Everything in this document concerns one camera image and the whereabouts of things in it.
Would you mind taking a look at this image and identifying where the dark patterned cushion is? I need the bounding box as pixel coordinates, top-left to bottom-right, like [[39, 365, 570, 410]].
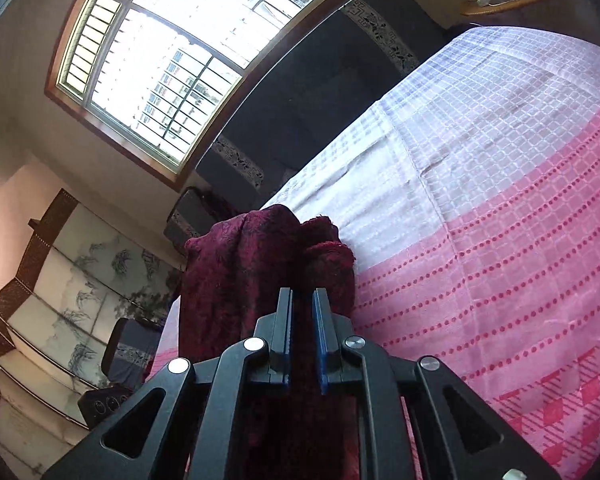
[[101, 317, 166, 392], [164, 186, 241, 256]]

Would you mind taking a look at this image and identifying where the maroon patterned knit garment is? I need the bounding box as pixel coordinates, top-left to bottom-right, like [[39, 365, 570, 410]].
[[179, 204, 357, 480]]

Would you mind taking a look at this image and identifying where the painted folding screen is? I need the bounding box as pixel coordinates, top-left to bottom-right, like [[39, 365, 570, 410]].
[[0, 189, 186, 480]]

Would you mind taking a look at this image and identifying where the large wooden framed window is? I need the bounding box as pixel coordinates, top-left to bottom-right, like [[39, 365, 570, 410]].
[[45, 0, 381, 191]]

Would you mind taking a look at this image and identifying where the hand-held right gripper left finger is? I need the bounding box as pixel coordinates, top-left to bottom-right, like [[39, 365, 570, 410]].
[[42, 286, 294, 480]]

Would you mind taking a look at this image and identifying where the dark upholstered headboard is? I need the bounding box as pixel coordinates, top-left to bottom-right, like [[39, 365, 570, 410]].
[[195, 0, 451, 206]]

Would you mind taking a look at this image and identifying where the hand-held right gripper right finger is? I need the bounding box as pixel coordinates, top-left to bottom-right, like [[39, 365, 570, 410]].
[[311, 287, 562, 480]]

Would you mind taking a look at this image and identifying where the pink white checked bed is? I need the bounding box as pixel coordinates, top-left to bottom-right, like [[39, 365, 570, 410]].
[[145, 25, 600, 480]]

